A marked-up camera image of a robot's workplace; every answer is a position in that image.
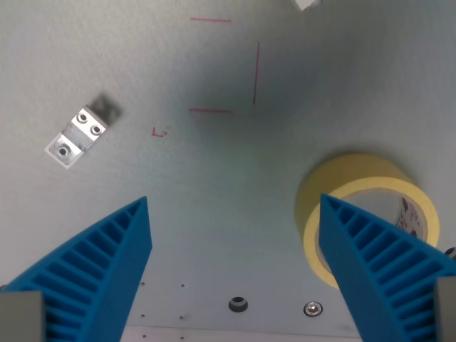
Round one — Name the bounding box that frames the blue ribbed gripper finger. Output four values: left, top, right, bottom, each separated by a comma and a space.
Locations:
0, 195, 153, 342
318, 193, 456, 342

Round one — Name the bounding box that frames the yellow masking tape roll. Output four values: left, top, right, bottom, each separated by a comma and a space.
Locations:
294, 152, 440, 290

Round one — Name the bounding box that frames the white block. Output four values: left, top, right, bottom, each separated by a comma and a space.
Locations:
291, 0, 323, 11

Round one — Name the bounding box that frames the silver metal angle bracket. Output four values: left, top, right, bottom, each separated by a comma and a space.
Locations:
44, 104, 109, 170

